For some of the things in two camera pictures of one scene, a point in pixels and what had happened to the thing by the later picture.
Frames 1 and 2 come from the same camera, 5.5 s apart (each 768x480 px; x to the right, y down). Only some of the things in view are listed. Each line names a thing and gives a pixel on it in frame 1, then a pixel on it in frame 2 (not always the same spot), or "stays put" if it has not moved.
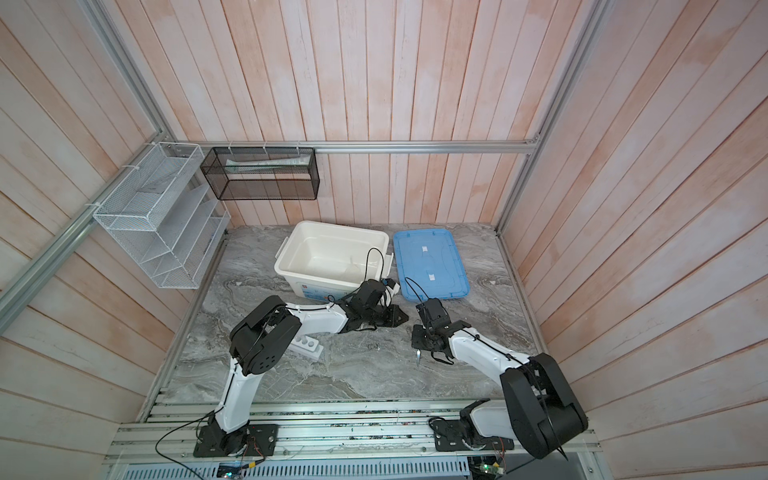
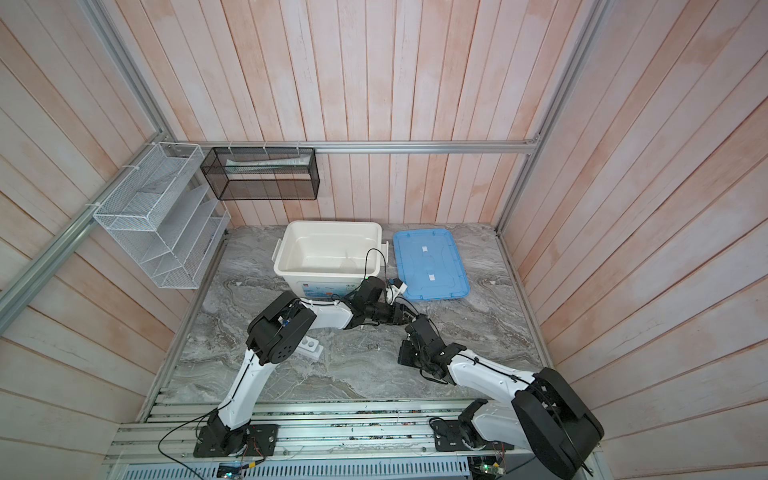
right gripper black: [416, 337] to [405, 349]
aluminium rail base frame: [164, 431] stays put
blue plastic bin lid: [430, 265] stays put
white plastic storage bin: [328, 261] stays put
